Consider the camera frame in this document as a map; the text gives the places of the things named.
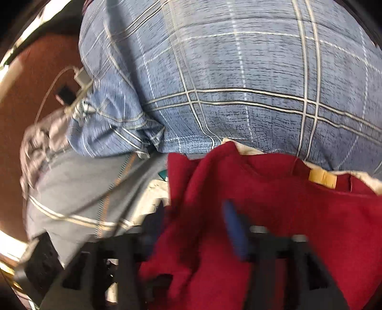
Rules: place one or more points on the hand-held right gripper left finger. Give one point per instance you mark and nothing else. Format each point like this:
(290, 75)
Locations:
(156, 223)

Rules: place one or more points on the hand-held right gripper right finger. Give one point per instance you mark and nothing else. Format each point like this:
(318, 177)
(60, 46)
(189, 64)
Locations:
(235, 229)

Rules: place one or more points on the red shirt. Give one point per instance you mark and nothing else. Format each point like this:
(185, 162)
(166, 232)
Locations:
(298, 214)

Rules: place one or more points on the cream printed bedsheet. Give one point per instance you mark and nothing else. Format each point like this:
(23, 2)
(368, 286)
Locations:
(153, 193)

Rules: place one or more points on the small teal object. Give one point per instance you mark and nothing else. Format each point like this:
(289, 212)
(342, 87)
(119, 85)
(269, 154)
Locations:
(163, 176)

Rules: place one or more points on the grey striped sheet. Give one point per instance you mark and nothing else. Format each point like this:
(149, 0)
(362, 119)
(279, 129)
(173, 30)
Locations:
(74, 193)

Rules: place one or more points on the grey patterned cloth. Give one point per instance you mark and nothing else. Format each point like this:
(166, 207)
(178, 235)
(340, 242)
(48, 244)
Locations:
(35, 143)

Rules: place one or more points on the white charger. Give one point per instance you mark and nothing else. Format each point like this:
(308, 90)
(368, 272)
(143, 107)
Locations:
(82, 78)

